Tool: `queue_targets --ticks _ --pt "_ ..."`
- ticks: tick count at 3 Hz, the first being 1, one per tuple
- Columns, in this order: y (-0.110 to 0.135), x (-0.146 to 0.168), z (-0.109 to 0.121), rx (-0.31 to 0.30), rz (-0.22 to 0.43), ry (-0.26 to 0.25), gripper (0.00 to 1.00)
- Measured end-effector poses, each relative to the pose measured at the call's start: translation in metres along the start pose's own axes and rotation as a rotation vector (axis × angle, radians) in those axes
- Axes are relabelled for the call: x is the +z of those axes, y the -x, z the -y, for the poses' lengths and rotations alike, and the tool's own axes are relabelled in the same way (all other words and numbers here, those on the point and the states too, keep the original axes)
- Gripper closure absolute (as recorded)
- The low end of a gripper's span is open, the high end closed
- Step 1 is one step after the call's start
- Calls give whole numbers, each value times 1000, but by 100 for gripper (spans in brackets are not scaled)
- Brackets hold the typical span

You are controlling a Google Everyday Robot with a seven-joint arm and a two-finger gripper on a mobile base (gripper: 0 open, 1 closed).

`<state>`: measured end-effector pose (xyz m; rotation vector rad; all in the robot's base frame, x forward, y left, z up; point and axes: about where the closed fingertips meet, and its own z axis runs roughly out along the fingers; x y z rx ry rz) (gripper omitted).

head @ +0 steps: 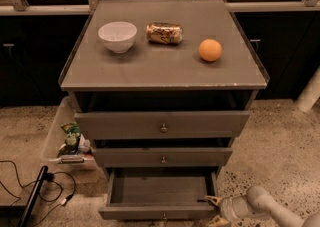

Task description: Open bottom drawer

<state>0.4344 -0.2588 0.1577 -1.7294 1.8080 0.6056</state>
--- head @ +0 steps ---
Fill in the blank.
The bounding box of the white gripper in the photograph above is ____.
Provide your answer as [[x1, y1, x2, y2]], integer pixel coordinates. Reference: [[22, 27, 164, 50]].
[[206, 195, 267, 227]]

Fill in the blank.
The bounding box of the grey bottom drawer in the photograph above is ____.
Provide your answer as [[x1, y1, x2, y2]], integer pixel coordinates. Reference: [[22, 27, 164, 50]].
[[99, 167, 217, 220]]

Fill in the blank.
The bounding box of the grey drawer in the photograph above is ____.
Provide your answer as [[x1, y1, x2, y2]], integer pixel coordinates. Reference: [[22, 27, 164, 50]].
[[94, 147, 232, 167], [99, 167, 217, 220], [74, 111, 249, 140]]

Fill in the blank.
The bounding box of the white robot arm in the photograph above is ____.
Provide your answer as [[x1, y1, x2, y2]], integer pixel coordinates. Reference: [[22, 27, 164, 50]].
[[206, 185, 320, 227]]

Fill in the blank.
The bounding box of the grey top drawer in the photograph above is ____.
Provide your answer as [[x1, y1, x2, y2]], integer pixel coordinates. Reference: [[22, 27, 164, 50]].
[[74, 111, 249, 140]]

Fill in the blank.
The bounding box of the grey middle drawer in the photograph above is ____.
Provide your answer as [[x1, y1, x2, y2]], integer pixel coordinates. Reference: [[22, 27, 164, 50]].
[[94, 147, 232, 167]]

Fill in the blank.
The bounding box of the grey drawer cabinet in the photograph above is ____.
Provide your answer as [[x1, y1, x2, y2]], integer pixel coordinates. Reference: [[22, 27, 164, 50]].
[[58, 0, 270, 221]]

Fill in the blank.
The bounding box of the white pipe leg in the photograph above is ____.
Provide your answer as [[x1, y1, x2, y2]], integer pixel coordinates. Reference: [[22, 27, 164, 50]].
[[295, 67, 320, 112]]

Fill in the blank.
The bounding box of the clear plastic storage bin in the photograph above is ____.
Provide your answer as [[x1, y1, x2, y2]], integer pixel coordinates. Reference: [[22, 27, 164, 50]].
[[41, 97, 97, 171]]

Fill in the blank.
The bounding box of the orange fruit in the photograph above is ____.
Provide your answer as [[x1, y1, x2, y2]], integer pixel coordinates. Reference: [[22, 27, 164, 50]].
[[198, 39, 222, 62]]

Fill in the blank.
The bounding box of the crushed gold drink can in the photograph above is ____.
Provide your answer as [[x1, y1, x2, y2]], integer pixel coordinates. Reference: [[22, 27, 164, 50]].
[[146, 22, 183, 45]]

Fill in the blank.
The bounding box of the black flat bar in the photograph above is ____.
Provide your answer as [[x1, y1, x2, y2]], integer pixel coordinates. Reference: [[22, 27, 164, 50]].
[[17, 165, 48, 227]]

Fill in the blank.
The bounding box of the white ceramic bowl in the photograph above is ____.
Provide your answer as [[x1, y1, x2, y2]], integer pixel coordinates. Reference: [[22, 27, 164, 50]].
[[98, 21, 137, 54]]

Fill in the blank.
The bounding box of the black cable on floor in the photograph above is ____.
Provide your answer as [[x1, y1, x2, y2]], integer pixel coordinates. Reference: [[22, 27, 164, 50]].
[[0, 160, 77, 227]]

